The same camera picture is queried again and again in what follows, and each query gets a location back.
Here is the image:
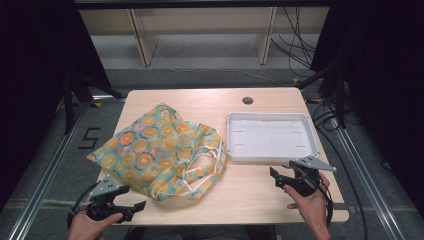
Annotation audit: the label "person's right hand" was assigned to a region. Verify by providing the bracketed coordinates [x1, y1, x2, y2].
[283, 172, 333, 234]

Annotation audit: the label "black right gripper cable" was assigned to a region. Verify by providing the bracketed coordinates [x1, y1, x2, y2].
[319, 181, 335, 228]

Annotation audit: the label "aluminium frame rail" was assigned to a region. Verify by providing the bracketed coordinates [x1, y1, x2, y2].
[328, 118, 408, 240]
[7, 95, 127, 240]

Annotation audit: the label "wooden furniture panel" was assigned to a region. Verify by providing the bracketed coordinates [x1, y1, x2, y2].
[128, 8, 160, 67]
[253, 7, 278, 66]

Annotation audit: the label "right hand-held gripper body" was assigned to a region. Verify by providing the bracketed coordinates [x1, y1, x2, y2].
[288, 155, 337, 198]

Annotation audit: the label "black metal stand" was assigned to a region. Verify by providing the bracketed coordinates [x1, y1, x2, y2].
[296, 31, 348, 130]
[62, 71, 127, 135]

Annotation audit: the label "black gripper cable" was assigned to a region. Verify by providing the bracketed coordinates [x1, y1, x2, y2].
[67, 181, 100, 219]
[319, 181, 335, 228]

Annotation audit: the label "orange-print green tote bag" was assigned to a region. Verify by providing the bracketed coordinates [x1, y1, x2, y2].
[86, 103, 228, 202]

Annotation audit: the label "bundle of black hanging cables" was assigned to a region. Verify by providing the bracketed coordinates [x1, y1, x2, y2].
[270, 6, 318, 78]

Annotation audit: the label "person's left hand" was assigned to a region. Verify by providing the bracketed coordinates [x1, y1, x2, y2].
[67, 210, 124, 240]

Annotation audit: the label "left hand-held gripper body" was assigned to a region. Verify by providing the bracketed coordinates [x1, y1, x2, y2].
[86, 174, 134, 224]

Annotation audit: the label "white plastic tray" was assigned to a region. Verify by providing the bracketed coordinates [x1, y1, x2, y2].
[225, 111, 321, 166]

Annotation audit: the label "black floor cables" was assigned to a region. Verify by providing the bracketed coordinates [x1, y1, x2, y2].
[304, 96, 369, 240]

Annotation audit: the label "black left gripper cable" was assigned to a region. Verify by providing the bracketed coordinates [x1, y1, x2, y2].
[67, 181, 100, 219]

